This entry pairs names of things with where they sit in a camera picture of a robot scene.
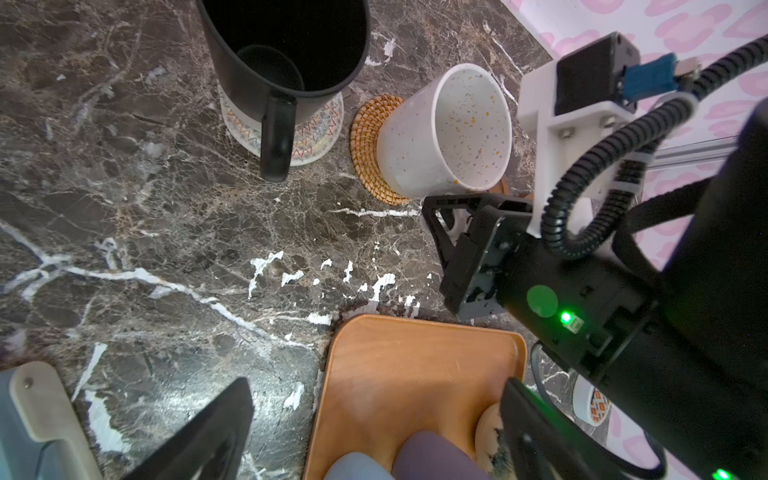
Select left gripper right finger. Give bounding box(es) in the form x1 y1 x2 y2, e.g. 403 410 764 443
500 378 625 479

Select white tape roll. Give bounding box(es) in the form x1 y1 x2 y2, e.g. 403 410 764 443
572 375 612 427

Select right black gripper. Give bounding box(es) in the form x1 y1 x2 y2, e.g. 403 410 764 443
421 193 532 321

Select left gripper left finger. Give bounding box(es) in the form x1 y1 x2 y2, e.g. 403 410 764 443
126 377 254 479

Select white woven coaster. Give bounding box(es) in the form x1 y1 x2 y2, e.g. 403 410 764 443
217 84 344 166

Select tan rattan coaster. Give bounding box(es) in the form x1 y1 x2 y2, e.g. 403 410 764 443
349 94 411 206

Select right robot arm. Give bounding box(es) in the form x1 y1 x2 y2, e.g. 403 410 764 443
422 103 767 479

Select cream yellow mug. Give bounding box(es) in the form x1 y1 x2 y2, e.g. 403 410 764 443
474 403 515 479

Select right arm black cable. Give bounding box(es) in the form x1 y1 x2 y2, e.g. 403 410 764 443
539 32 768 262

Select black cup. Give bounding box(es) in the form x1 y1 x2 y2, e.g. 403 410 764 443
196 0 371 182

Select white speckled mug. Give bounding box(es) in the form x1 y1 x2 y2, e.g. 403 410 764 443
376 63 513 199

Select blue grey stapler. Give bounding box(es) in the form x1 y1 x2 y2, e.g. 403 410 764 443
1 361 102 479

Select blue mug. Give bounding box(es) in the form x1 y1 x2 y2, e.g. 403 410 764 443
324 452 394 480

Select lilac mug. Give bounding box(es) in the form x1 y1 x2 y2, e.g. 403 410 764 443
392 430 489 480

